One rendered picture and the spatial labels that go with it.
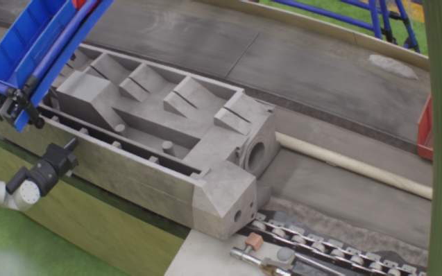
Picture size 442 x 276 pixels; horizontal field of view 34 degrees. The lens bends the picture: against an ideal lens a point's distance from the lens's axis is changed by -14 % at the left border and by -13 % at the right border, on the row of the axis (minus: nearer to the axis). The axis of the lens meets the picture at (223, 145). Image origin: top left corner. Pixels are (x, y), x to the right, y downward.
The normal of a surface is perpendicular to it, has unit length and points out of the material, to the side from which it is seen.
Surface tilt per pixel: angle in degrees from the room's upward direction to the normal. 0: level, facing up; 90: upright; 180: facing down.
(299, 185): 0
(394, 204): 0
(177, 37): 0
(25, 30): 88
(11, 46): 88
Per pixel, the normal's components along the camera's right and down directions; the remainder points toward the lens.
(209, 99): 0.29, -0.48
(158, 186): -0.54, 0.62
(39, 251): -0.22, -0.61
